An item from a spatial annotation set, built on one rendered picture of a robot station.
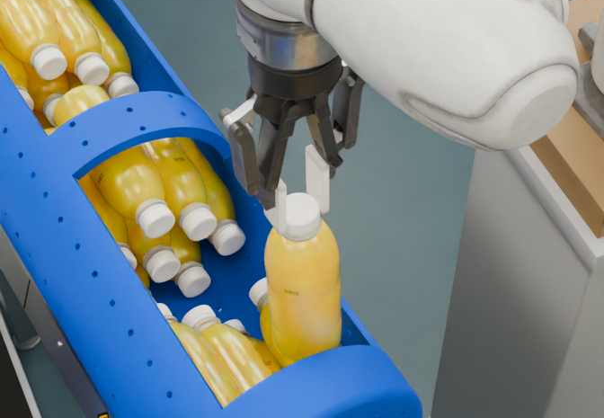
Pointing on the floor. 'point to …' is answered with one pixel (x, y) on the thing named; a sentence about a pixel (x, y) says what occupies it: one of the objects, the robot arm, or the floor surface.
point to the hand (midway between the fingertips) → (296, 191)
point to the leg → (17, 318)
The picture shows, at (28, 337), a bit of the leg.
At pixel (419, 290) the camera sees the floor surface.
